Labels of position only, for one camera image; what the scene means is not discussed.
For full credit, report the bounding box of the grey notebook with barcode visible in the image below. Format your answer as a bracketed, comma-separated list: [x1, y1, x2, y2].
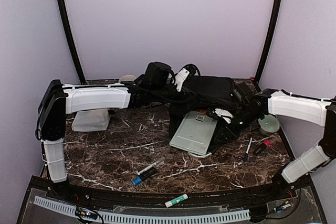
[169, 111, 217, 156]

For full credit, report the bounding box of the black student bag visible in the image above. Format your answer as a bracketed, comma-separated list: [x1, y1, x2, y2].
[169, 76, 237, 153]

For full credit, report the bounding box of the white fabric pouch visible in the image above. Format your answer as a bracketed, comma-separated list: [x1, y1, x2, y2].
[71, 109, 110, 132]

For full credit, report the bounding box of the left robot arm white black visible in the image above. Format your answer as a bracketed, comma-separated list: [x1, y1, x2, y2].
[35, 62, 200, 201]

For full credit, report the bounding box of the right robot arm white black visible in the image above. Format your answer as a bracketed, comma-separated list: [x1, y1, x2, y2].
[212, 89, 335, 200]

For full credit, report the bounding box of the blue capped white pen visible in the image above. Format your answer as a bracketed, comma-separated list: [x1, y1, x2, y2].
[243, 137, 253, 162]

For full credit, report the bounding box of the pink black highlighter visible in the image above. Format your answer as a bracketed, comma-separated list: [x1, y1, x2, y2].
[254, 140, 270, 156]

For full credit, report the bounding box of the pale green bowl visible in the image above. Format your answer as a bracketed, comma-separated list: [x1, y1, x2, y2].
[258, 115, 280, 134]

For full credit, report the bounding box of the clear white pen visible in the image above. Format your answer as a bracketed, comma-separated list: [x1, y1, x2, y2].
[136, 157, 165, 176]

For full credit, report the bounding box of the green white glue stick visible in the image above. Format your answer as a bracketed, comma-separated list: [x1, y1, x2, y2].
[165, 194, 188, 208]

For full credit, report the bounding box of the black marker blue cap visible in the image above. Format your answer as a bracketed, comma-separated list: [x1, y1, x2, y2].
[131, 167, 157, 186]

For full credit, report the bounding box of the cream printed mug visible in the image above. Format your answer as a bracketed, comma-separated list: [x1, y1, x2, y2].
[119, 74, 136, 83]

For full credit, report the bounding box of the small circuit board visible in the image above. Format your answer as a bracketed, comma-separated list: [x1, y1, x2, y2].
[75, 207, 98, 220]

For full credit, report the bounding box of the grey slotted cable duct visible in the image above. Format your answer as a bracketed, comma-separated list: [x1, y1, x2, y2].
[33, 196, 250, 223]

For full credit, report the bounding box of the right black frame post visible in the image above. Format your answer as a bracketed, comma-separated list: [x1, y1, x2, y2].
[254, 0, 281, 84]

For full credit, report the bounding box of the black frame post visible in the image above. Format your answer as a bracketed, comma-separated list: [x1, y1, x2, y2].
[57, 0, 86, 84]
[254, 0, 281, 84]

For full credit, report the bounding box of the left black frame post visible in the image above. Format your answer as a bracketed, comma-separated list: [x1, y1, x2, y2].
[57, 0, 86, 84]

